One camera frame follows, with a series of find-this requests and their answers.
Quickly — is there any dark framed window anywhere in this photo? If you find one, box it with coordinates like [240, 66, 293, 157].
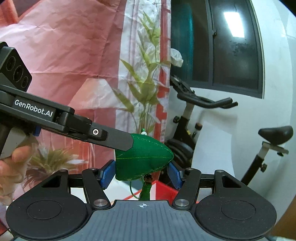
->
[171, 0, 265, 100]

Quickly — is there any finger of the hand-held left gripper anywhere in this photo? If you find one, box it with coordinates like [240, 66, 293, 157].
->
[57, 111, 135, 151]

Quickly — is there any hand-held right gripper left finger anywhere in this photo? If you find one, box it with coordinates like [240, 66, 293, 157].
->
[41, 159, 116, 208]

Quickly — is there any person's left hand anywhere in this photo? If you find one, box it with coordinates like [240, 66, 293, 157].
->
[0, 137, 33, 206]

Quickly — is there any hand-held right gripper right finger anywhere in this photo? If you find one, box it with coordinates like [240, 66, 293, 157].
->
[167, 162, 246, 208]

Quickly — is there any black exercise bike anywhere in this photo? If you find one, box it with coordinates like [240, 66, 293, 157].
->
[159, 74, 295, 189]

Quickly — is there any green tasselled fabric sachet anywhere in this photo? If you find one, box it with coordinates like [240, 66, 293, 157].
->
[114, 128, 174, 202]

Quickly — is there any white plastic bag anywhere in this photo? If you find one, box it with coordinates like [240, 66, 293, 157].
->
[170, 48, 184, 68]

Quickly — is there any red plant print backdrop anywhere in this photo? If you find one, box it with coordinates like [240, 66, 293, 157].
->
[0, 0, 172, 206]

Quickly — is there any red strawberry print box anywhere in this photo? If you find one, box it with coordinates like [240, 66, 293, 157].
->
[123, 180, 178, 204]

